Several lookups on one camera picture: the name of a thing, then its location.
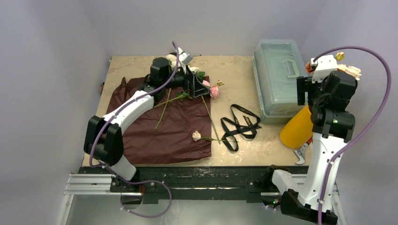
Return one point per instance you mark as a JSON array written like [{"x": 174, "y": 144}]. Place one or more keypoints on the dark red wrapping paper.
[{"x": 172, "y": 141}]

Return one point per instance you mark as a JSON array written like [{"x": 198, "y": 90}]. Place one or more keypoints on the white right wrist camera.
[{"x": 324, "y": 65}]

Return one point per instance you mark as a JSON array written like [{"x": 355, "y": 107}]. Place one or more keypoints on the black printed ribbon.
[{"x": 233, "y": 127}]

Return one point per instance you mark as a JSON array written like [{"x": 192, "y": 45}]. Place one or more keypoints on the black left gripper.
[{"x": 192, "y": 85}]

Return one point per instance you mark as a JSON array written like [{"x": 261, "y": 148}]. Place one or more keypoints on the yellow cylinder vase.
[{"x": 298, "y": 130}]

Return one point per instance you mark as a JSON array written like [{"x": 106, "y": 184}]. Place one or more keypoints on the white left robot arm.
[{"x": 103, "y": 139}]

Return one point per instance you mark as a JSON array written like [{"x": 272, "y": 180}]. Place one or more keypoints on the black table edge rail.
[{"x": 260, "y": 174}]

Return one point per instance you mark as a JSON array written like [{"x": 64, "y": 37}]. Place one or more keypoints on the small cream rose stem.
[{"x": 196, "y": 136}]

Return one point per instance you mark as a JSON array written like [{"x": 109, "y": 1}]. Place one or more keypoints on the brown orange flower stem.
[{"x": 310, "y": 67}]

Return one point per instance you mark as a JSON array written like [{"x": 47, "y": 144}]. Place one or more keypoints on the clear plastic storage box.
[{"x": 277, "y": 63}]

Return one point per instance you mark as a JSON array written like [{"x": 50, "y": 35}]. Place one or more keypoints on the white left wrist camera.
[{"x": 183, "y": 59}]

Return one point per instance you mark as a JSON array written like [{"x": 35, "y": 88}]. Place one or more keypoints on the aluminium frame rail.
[{"x": 180, "y": 187}]

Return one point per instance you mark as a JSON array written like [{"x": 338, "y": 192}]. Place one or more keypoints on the white flower stem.
[
  {"x": 172, "y": 61},
  {"x": 173, "y": 85}
]

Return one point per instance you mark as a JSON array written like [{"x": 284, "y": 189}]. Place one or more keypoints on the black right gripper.
[{"x": 302, "y": 90}]

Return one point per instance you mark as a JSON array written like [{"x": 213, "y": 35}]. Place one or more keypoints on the pink peony flower stem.
[{"x": 211, "y": 120}]

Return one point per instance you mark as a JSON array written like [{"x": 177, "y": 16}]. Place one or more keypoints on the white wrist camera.
[
  {"x": 324, "y": 65},
  {"x": 183, "y": 59}
]

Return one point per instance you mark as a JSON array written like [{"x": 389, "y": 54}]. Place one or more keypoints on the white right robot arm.
[{"x": 332, "y": 129}]

